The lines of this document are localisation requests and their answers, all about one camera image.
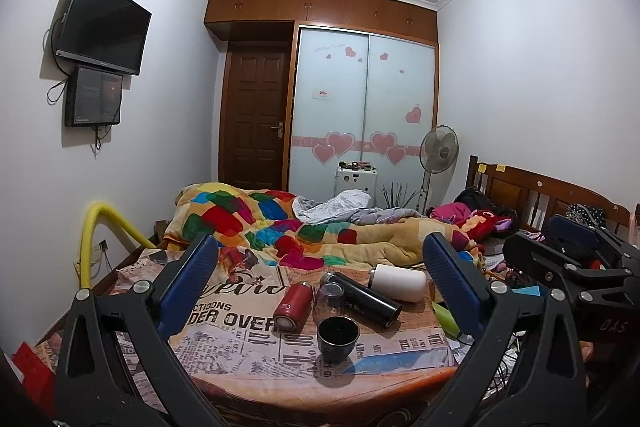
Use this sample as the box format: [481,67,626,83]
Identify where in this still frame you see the dark dried branches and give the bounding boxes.
[381,181,420,210]

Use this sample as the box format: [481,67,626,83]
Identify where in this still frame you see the yellow hose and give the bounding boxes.
[78,201,151,291]

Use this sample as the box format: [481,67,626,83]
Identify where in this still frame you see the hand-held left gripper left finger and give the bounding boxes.
[54,232,227,427]

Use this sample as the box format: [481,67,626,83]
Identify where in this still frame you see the small wall-mounted black monitor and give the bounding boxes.
[64,65,124,128]

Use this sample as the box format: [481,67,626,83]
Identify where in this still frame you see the black dotted bag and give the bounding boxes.
[566,203,607,225]

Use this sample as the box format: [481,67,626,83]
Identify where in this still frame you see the newspaper print bed sheet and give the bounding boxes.
[35,246,468,410]

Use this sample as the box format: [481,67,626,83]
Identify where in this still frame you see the small white cabinet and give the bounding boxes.
[334,161,379,198]

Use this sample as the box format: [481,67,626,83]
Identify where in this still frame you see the wooden bed headboard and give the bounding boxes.
[465,155,632,239]

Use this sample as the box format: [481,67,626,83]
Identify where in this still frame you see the red plush toy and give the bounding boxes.
[462,207,518,242]

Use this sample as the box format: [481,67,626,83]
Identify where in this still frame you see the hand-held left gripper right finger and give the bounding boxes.
[415,232,594,427]

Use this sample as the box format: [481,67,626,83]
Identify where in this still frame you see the dark glazed cup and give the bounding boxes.
[317,317,361,363]

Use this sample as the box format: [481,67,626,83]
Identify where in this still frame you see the red box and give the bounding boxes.
[11,341,56,419]

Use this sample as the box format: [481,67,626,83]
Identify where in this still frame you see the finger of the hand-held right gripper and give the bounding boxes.
[502,231,632,304]
[546,214,640,269]

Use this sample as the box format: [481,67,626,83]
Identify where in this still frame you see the pink clothing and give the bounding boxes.
[427,202,473,223]

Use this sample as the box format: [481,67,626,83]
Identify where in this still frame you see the clear glass cup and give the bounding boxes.
[314,283,344,322]

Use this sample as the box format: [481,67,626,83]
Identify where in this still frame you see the brown wooden door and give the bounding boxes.
[218,41,295,190]

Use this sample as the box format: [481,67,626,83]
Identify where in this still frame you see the standing electric fan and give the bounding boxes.
[413,125,457,214]

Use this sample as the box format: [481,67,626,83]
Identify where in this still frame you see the black thermos bottle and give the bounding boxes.
[320,271,403,328]

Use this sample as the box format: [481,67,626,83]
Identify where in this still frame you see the wall-mounted black television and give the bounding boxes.
[55,0,153,76]

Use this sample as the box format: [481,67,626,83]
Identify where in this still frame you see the red thermos bottle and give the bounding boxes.
[273,282,315,332]

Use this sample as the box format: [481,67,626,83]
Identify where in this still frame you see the frosted glass sliding wardrobe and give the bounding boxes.
[288,23,439,212]

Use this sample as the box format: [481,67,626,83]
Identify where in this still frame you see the green plastic object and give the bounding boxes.
[432,301,465,339]

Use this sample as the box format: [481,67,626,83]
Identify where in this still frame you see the white thermos bottle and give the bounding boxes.
[369,264,429,304]

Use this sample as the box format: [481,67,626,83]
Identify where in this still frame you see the grey white crumpled cloth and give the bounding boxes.
[292,189,373,225]

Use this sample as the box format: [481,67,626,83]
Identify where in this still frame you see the colourful patchwork blanket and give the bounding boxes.
[164,181,483,272]

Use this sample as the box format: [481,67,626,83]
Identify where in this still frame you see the wooden overhead cabinet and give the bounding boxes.
[204,0,440,45]

